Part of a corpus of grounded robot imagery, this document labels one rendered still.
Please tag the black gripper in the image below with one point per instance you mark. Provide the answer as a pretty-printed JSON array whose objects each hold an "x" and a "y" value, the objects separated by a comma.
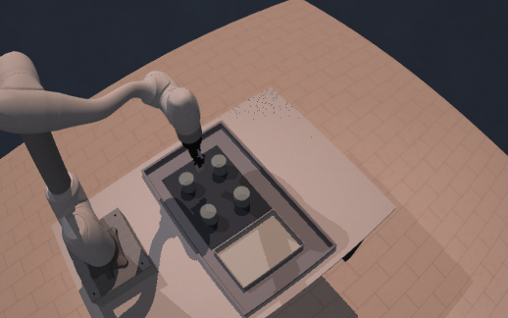
[{"x": 196, "y": 154}]

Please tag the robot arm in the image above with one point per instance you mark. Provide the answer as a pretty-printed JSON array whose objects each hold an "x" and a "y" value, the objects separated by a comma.
[{"x": 25, "y": 107}]

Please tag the translucent grey cylinder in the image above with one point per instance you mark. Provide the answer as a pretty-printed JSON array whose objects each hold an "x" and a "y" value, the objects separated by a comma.
[
  {"x": 242, "y": 196},
  {"x": 219, "y": 164},
  {"x": 187, "y": 182},
  {"x": 209, "y": 214}
]

